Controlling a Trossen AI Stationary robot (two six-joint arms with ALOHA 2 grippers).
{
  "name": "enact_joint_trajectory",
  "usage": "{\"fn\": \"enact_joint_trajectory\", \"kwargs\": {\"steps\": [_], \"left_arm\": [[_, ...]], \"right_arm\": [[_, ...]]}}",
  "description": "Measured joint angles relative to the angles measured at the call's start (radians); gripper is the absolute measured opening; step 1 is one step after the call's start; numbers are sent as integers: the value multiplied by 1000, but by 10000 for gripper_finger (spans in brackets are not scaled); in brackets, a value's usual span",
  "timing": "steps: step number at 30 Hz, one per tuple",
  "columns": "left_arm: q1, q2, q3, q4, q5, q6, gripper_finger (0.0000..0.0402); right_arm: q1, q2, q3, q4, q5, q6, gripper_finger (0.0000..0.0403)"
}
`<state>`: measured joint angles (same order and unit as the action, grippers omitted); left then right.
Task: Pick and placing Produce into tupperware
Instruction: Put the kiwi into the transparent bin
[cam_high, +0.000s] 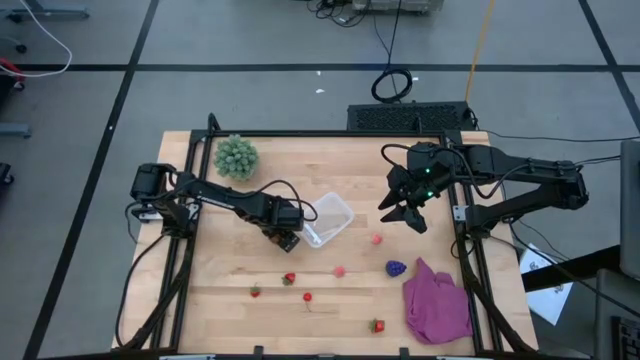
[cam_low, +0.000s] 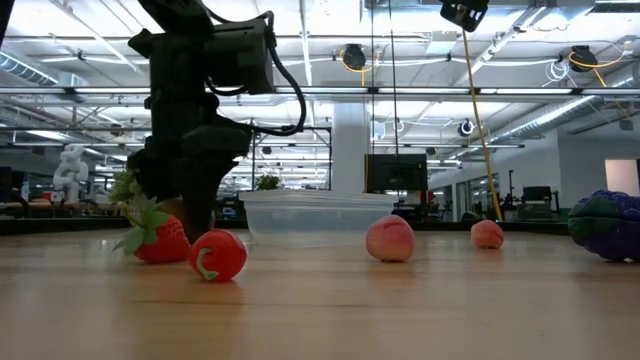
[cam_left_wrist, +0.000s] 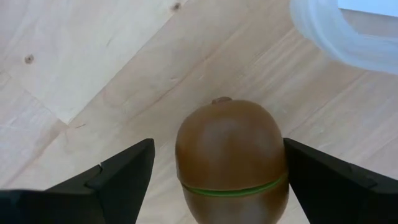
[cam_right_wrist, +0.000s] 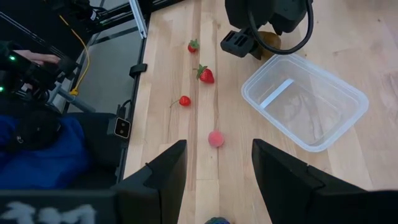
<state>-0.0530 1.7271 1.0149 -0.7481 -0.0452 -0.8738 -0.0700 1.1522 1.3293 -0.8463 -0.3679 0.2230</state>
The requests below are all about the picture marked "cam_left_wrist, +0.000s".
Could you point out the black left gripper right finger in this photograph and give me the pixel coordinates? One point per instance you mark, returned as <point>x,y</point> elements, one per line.
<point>335,193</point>

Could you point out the clear plastic tupperware container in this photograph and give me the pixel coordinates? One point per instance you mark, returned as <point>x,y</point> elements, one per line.
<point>326,34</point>

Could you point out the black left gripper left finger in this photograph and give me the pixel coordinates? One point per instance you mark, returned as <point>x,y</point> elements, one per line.
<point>118,186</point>

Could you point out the brown toy kiwi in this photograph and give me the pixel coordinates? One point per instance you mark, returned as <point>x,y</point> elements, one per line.
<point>230,149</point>

